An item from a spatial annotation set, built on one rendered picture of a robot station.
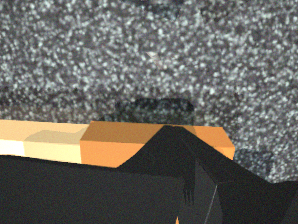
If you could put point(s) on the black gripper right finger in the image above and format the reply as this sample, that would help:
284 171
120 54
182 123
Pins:
219 191

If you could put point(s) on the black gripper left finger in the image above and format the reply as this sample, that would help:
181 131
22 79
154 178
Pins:
143 190

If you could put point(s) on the cream rectangular block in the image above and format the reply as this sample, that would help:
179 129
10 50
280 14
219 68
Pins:
47 141

